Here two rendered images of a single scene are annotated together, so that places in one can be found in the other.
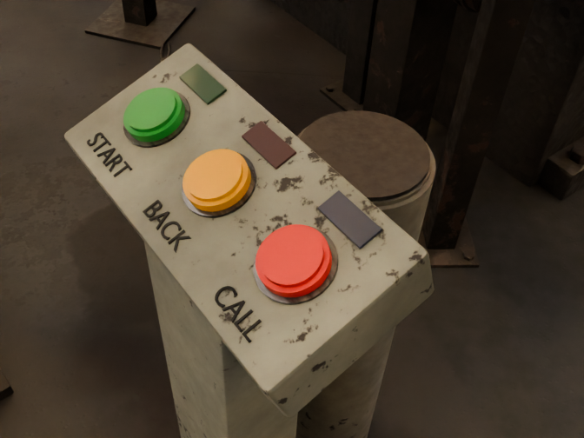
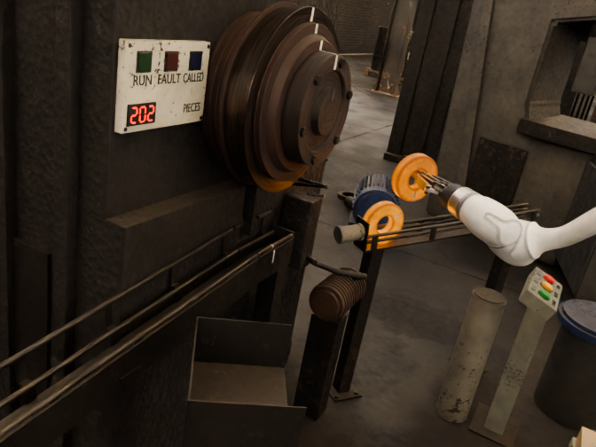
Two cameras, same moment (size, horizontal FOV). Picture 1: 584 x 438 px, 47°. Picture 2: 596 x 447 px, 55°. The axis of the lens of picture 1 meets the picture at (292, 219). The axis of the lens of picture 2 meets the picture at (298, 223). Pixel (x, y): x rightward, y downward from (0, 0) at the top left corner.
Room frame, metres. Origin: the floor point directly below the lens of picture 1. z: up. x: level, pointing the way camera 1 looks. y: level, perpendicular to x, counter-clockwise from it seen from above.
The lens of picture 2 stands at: (1.85, 1.26, 1.37)
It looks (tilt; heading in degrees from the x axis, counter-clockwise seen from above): 22 degrees down; 244
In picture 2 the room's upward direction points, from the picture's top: 10 degrees clockwise
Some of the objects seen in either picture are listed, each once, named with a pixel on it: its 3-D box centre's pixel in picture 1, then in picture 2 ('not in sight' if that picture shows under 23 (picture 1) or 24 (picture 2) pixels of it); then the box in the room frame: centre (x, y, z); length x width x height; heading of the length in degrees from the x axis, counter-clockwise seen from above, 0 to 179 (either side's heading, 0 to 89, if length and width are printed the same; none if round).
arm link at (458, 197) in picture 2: not in sight; (465, 204); (0.76, 0.08, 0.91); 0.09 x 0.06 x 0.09; 4
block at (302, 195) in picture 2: not in sight; (297, 230); (1.10, -0.26, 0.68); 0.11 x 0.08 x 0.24; 129
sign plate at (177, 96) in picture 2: not in sight; (166, 84); (1.61, 0.03, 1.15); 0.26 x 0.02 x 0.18; 39
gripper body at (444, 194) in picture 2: not in sight; (448, 193); (0.77, 0.00, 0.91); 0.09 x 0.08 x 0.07; 94
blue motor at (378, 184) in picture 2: not in sight; (375, 200); (-0.21, -1.84, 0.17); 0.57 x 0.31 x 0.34; 59
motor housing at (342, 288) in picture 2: (425, 66); (326, 342); (0.93, -0.20, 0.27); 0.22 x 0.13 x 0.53; 39
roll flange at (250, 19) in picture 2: not in sight; (259, 93); (1.33, -0.16, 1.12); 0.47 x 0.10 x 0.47; 39
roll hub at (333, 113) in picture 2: not in sight; (319, 110); (1.21, -0.02, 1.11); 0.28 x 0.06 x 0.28; 39
